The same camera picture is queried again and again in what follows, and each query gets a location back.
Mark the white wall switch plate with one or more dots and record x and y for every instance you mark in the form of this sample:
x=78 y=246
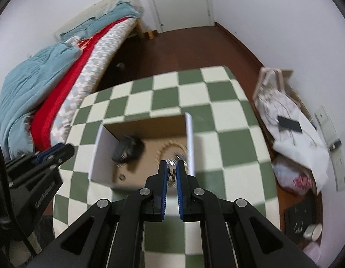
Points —
x=327 y=122

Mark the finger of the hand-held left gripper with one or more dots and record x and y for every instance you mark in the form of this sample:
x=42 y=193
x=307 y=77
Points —
x=33 y=167
x=52 y=150

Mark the black smart band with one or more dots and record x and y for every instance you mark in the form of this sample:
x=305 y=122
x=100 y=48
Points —
x=125 y=150

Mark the teal pillow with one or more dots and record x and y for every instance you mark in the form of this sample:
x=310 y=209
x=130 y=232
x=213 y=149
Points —
x=113 y=14

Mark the white cup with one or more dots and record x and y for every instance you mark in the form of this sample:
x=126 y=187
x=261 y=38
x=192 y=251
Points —
x=313 y=232

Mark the white wall socket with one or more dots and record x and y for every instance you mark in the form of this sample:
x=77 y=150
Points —
x=341 y=170

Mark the plastic bag with red print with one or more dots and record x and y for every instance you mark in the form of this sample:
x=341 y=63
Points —
x=295 y=178

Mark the red blanket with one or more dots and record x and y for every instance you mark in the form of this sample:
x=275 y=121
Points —
x=63 y=89

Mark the black phone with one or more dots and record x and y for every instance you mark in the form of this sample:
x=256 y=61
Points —
x=290 y=124

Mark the black mat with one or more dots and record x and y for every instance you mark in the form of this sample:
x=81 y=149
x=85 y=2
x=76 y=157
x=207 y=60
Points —
x=297 y=217

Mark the grey checkered mattress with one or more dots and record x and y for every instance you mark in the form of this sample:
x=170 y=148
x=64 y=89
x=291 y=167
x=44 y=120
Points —
x=91 y=67

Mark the white door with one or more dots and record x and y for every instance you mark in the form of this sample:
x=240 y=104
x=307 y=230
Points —
x=183 y=2

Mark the cardboard box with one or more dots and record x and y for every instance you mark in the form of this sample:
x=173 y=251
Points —
x=105 y=156

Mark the white quilted bag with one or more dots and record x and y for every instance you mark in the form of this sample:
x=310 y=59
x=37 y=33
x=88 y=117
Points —
x=300 y=150

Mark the green checkered tablecloth table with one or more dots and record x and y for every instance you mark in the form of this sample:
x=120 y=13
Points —
x=166 y=95

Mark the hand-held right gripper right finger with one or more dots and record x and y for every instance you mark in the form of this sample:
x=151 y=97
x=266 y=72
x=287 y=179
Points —
x=180 y=189

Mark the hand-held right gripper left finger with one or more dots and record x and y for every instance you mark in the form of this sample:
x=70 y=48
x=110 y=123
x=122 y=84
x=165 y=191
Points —
x=162 y=189

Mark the teal blanket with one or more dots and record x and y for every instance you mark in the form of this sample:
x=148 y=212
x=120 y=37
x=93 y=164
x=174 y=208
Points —
x=30 y=83

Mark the black charger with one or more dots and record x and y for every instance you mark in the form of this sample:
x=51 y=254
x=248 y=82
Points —
x=335 y=144

